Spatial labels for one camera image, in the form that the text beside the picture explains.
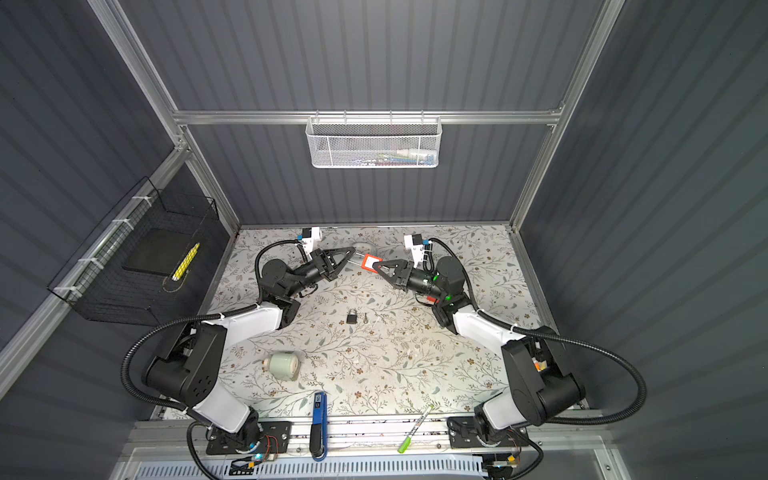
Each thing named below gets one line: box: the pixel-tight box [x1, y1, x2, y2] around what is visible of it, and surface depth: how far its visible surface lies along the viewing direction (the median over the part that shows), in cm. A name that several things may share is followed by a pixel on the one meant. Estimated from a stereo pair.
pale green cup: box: [262, 352, 301, 381], surface depth 80 cm
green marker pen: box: [397, 405, 434, 454], surface depth 76 cm
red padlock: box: [360, 253, 383, 274], surface depth 75 cm
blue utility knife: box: [310, 392, 328, 462], surface depth 76 cm
